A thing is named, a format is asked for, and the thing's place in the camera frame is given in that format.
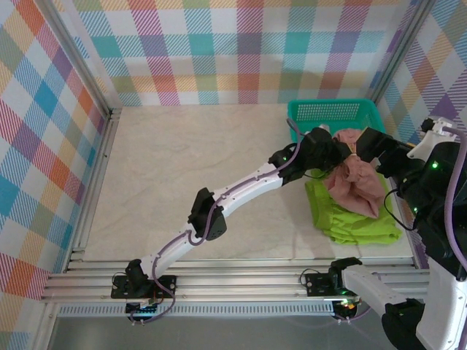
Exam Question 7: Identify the teal plastic basket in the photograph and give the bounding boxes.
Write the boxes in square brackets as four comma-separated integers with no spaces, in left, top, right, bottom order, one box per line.
[287,98,388,147]

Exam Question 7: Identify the thin black camera cable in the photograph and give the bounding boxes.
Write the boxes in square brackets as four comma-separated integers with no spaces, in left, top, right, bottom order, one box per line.
[382,187,417,231]

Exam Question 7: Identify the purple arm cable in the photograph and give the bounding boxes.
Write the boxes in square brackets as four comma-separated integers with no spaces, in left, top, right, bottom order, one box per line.
[333,125,467,325]
[127,117,304,325]

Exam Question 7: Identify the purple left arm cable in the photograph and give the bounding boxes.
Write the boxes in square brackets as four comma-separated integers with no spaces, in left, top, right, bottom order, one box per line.
[127,117,304,325]

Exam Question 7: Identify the aluminium base frame rail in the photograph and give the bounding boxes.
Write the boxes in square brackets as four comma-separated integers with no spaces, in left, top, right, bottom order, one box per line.
[39,257,431,303]

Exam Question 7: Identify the aluminium frame post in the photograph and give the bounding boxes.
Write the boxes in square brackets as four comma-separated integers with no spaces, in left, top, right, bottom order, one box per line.
[368,0,439,106]
[34,0,123,117]

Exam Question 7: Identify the lime green shorts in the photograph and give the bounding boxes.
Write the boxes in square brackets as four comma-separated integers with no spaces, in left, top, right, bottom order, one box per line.
[304,176,404,246]

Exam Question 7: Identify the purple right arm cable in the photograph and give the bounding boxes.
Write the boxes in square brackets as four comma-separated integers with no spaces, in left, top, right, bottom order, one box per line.
[333,125,467,325]

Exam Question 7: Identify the slotted grey cable duct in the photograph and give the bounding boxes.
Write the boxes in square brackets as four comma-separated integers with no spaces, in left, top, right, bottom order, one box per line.
[58,303,339,317]

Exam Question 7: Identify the dusty pink shorts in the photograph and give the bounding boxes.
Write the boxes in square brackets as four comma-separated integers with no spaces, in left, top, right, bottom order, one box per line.
[323,127,390,219]

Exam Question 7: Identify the aluminium frame leg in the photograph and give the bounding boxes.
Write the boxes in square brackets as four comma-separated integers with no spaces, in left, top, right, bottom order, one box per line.
[31,302,65,350]

